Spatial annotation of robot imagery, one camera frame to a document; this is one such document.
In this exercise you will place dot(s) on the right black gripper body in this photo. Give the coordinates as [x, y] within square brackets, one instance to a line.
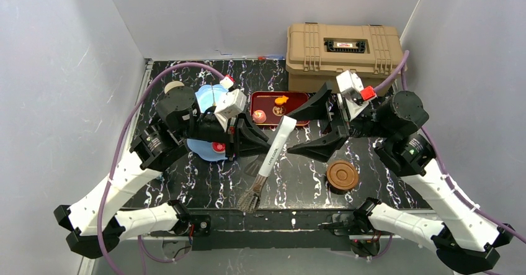
[338, 120]

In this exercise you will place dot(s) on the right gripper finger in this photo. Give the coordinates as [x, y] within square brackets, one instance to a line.
[316, 107]
[322, 148]

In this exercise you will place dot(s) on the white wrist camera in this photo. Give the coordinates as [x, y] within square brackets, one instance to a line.
[351, 88]
[231, 104]

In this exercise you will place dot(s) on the orange cookie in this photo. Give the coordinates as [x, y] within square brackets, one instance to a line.
[281, 100]

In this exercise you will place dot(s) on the red blue pen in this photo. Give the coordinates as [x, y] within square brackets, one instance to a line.
[270, 57]

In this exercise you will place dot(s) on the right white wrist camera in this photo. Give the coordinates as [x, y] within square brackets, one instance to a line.
[351, 88]

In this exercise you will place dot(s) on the blue three-tier cake stand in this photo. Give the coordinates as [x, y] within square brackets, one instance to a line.
[206, 96]

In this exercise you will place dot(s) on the beige ribbed mug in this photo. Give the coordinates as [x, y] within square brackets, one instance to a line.
[171, 85]

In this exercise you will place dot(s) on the pink sugared cake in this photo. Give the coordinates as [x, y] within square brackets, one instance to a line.
[259, 116]

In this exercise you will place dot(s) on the tan plastic toolbox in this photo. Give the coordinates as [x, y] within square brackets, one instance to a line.
[317, 53]

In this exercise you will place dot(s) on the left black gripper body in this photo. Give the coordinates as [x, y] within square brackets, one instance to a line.
[235, 138]

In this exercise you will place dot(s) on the red rectangular tray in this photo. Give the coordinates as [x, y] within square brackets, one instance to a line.
[264, 100]

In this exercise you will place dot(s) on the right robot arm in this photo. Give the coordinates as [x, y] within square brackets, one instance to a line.
[462, 238]

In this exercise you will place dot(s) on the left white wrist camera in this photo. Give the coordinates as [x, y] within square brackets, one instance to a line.
[231, 104]

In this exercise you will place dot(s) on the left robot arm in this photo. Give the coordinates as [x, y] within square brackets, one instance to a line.
[97, 223]

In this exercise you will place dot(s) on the round brown wooden box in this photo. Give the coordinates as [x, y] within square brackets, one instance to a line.
[342, 177]

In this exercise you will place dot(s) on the red glazed donut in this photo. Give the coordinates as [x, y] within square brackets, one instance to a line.
[218, 147]

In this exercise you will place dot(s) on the silver metal tongs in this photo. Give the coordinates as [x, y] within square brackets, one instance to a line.
[261, 167]

